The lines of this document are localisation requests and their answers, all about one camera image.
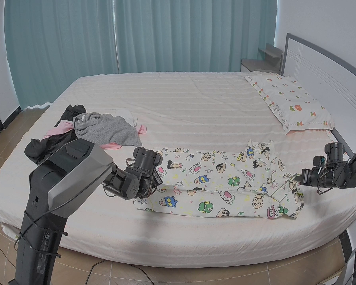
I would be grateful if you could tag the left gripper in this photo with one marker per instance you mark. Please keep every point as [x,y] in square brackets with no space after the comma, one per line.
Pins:
[154,181]

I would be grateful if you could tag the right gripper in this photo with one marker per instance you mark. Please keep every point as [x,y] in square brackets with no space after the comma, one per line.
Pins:
[311,177]

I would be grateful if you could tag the white printed pyjama top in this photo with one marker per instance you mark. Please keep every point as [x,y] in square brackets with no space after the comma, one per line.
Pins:
[213,188]

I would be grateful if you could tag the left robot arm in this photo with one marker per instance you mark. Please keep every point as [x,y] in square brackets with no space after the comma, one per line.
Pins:
[77,171]

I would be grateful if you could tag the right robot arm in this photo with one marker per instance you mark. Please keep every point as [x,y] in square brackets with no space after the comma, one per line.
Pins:
[350,171]

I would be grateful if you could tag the bed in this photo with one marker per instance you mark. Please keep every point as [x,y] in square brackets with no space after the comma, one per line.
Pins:
[181,105]

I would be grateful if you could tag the pile of clothes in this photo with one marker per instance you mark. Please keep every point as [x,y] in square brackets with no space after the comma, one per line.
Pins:
[74,110]

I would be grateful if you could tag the grey garment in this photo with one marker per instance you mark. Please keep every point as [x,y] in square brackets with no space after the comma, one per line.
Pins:
[106,129]

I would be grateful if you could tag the white printed pillow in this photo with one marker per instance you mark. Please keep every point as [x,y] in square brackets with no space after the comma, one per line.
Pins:
[290,102]

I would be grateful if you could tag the grey bedside table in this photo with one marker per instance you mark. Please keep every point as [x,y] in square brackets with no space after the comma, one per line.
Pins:
[259,64]

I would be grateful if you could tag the blue-green curtain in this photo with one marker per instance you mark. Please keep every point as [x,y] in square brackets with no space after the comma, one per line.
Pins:
[195,25]
[62,40]

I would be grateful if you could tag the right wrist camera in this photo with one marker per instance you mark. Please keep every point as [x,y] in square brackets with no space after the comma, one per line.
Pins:
[318,161]

